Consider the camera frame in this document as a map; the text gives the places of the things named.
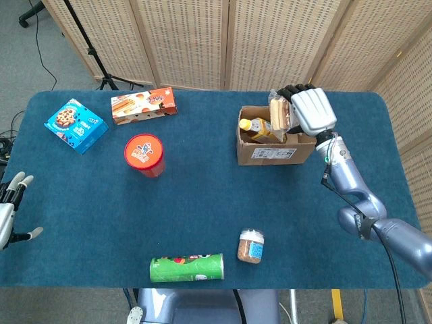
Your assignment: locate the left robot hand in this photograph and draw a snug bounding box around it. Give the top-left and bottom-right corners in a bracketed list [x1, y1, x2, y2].
[0, 171, 44, 251]

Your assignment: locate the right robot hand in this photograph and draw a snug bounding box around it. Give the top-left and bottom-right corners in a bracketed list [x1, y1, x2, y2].
[276, 83, 338, 138]

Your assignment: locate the plastic sandwich cake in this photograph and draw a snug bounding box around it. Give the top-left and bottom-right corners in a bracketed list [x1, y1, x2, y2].
[268, 89, 294, 132]

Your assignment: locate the tea bottle with yellow label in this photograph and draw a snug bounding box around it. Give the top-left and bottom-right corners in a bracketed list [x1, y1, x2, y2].
[238, 117, 288, 143]

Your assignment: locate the open cardboard box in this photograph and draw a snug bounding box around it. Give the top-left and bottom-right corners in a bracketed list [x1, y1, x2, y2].
[236, 105, 318, 167]

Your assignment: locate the blue cookie box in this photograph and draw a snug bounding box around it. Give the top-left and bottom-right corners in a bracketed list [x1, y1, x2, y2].
[43, 98, 109, 155]

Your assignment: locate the orange biscuit box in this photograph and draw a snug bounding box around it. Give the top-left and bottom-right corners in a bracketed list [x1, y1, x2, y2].
[110, 86, 179, 126]

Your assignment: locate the wicker folding screen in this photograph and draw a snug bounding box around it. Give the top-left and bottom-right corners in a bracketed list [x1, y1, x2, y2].
[42, 0, 432, 324]

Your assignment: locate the blue felt table cloth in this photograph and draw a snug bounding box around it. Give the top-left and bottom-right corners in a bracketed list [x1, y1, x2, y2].
[0, 90, 431, 290]

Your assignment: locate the orange cup with lid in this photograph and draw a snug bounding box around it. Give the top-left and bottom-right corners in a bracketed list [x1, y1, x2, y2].
[124, 134, 166, 179]

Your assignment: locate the clear jar with blue label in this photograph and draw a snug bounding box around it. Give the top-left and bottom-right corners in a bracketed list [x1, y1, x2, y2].
[237, 227, 265, 265]

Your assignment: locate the black tripod stand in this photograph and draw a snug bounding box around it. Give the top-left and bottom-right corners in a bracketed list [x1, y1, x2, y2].
[62, 0, 144, 91]

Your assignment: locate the green chips can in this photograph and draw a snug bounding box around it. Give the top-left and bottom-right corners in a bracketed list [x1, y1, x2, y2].
[149, 252, 225, 284]

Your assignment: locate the white metal table leg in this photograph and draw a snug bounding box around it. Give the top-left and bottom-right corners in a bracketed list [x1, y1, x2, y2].
[289, 288, 300, 324]

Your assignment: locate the black office chair base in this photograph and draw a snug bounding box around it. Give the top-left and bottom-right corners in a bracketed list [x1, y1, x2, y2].
[18, 0, 45, 28]

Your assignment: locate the grey robot torso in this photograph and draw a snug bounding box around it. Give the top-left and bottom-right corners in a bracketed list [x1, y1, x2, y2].
[126, 288, 281, 324]

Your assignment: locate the bundle of floor cables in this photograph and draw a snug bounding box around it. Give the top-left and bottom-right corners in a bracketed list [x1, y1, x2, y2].
[0, 111, 24, 166]

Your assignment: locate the thin black floor cable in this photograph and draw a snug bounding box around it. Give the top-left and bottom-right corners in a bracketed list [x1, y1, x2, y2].
[28, 0, 58, 91]

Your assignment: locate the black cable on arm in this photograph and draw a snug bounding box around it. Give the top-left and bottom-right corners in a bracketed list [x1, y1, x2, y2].
[320, 168, 406, 324]

